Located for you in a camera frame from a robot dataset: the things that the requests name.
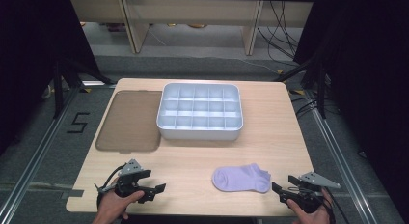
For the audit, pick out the black metal stand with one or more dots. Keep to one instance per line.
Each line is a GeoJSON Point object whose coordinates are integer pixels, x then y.
{"type": "Point", "coordinates": [59, 89]}
{"type": "Point", "coordinates": [320, 89]}

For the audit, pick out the light wooden desk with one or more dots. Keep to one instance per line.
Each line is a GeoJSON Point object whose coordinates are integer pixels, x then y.
{"type": "Point", "coordinates": [193, 14]}

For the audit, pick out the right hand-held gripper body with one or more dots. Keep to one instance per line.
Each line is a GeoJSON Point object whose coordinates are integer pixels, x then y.
{"type": "Point", "coordinates": [310, 191]}

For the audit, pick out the brown translucent lid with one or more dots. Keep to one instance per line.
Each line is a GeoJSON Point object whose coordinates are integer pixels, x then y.
{"type": "Point", "coordinates": [131, 121]}

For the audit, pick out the aluminium rail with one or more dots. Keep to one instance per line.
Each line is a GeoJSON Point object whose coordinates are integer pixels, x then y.
{"type": "Point", "coordinates": [35, 156]}
{"type": "Point", "coordinates": [340, 166]}

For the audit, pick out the purple ankle sock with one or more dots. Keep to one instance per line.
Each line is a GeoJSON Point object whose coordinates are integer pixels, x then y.
{"type": "Point", "coordinates": [239, 179]}

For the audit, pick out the person's left hand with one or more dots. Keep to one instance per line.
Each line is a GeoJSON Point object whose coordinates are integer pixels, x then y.
{"type": "Point", "coordinates": [114, 206]}

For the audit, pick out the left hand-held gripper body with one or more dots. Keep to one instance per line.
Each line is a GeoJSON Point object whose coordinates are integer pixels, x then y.
{"type": "Point", "coordinates": [127, 182]}

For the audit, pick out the black curtain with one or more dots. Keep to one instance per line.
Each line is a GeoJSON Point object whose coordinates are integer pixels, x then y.
{"type": "Point", "coordinates": [35, 56]}
{"type": "Point", "coordinates": [369, 89]}

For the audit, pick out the person's right hand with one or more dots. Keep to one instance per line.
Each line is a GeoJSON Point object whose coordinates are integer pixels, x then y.
{"type": "Point", "coordinates": [310, 217]}

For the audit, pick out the white compartment storage box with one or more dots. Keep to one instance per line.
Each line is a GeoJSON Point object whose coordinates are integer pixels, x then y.
{"type": "Point", "coordinates": [199, 109]}

